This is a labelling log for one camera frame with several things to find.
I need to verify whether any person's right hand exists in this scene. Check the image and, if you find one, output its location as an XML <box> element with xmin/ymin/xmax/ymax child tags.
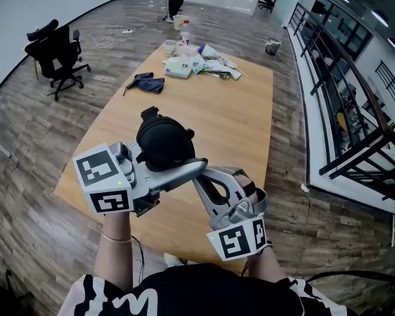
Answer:
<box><xmin>232</xmin><ymin>169</ymin><xmax>258</xmax><ymax>199</ymax></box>

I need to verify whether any person's white shoe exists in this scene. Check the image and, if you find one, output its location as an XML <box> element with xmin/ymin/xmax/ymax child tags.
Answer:
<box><xmin>163</xmin><ymin>251</ymin><xmax>198</xmax><ymax>268</ymax></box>

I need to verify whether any pile of white packets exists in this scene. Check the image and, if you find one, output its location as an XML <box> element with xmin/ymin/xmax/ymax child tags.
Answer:
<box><xmin>205</xmin><ymin>59</ymin><xmax>243</xmax><ymax>80</ymax></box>

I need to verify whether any white tissue packet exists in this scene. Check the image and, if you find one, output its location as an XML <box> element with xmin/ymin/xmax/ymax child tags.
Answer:
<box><xmin>164</xmin><ymin>56</ymin><xmax>192</xmax><ymax>78</ymax></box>

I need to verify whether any black trash bin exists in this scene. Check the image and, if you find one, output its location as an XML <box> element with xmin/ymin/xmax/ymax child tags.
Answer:
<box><xmin>265</xmin><ymin>37</ymin><xmax>282</xmax><ymax>57</ymax></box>

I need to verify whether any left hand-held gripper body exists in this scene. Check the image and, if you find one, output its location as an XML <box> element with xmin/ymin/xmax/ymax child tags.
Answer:
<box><xmin>72</xmin><ymin>140</ymin><xmax>162</xmax><ymax>218</ymax></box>

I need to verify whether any clear bottle red cap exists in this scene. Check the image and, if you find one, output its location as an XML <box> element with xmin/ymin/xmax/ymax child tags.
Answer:
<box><xmin>179</xmin><ymin>19</ymin><xmax>191</xmax><ymax>47</ymax></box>

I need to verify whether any white blue plastic bag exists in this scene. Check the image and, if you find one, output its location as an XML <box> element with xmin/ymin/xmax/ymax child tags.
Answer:
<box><xmin>197</xmin><ymin>43</ymin><xmax>224</xmax><ymax>60</ymax></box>

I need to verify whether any black cylindrical pouch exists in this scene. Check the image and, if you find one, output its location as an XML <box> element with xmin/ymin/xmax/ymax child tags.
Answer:
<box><xmin>136</xmin><ymin>105</ymin><xmax>196</xmax><ymax>173</ymax></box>

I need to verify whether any thin gold bracelet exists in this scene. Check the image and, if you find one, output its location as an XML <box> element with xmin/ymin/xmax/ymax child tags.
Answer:
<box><xmin>100</xmin><ymin>231</ymin><xmax>132</xmax><ymax>244</ymax></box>

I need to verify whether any dark blue cloth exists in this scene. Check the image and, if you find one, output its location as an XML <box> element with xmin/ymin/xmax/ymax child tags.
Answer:
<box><xmin>122</xmin><ymin>72</ymin><xmax>165</xmax><ymax>97</ymax></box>

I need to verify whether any black headrest office chair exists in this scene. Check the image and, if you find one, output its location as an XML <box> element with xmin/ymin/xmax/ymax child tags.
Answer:
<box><xmin>24</xmin><ymin>18</ymin><xmax>92</xmax><ymax>102</ymax></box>

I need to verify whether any person's black white shirt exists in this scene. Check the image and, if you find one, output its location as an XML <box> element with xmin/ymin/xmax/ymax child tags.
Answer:
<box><xmin>57</xmin><ymin>263</ymin><xmax>350</xmax><ymax>316</ymax></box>

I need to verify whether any green print packet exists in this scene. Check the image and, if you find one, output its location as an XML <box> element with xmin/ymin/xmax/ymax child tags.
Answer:
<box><xmin>190</xmin><ymin>53</ymin><xmax>207</xmax><ymax>75</ymax></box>

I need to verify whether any white cup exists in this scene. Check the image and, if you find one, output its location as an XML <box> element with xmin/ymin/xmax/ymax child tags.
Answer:
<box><xmin>164</xmin><ymin>39</ymin><xmax>178</xmax><ymax>57</ymax></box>

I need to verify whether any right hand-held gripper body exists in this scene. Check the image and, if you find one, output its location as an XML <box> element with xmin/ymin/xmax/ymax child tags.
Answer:
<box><xmin>206</xmin><ymin>187</ymin><xmax>269</xmax><ymax>262</ymax></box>

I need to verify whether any person's left forearm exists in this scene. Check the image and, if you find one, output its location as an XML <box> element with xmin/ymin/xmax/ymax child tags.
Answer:
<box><xmin>92</xmin><ymin>211</ymin><xmax>134</xmax><ymax>289</ymax></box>

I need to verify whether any cream plastic bucket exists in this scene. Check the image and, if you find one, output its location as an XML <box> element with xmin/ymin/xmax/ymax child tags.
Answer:
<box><xmin>172</xmin><ymin>14</ymin><xmax>190</xmax><ymax>32</ymax></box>

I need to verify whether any black metal railing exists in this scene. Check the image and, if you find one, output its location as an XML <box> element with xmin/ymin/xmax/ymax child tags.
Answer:
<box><xmin>288</xmin><ymin>1</ymin><xmax>395</xmax><ymax>210</ymax></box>

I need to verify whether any black curved cable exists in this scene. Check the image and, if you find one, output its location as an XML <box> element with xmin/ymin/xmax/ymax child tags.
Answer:
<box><xmin>305</xmin><ymin>269</ymin><xmax>395</xmax><ymax>292</ymax></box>

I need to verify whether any white floor cable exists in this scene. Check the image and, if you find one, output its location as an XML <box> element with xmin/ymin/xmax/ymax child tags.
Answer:
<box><xmin>80</xmin><ymin>33</ymin><xmax>122</xmax><ymax>49</ymax></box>

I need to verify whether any small black office chair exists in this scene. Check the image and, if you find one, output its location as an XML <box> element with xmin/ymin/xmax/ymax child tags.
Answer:
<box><xmin>257</xmin><ymin>0</ymin><xmax>277</xmax><ymax>13</ymax></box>

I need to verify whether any person's right forearm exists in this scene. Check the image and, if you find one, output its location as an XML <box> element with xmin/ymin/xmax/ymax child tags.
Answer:
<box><xmin>246</xmin><ymin>247</ymin><xmax>287</xmax><ymax>284</ymax></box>

